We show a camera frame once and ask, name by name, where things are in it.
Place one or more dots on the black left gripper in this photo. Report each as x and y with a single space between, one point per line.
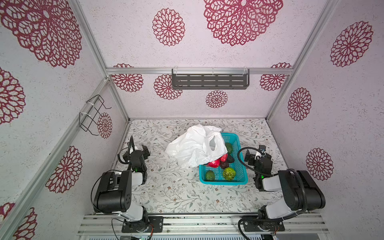
132 153

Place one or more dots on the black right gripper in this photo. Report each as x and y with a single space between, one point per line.
252 157

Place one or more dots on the bumpy green custard apple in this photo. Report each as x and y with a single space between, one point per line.
229 174

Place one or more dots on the green guava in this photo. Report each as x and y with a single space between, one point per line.
229 148

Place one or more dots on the dark avocado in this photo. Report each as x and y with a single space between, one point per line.
227 161

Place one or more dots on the small green fruit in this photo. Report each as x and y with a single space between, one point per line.
210 176

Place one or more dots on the white plastic bag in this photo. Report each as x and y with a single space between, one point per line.
199 145

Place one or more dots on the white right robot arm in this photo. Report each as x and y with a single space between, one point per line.
300 192

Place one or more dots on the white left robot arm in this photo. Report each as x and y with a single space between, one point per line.
114 192

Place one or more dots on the teal plastic basket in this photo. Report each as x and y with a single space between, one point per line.
218 176

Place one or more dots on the black wire wall rack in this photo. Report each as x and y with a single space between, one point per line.
88 118

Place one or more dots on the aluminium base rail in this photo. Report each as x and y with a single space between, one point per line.
202 224

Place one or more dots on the grey metal wall shelf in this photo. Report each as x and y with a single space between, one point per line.
212 81

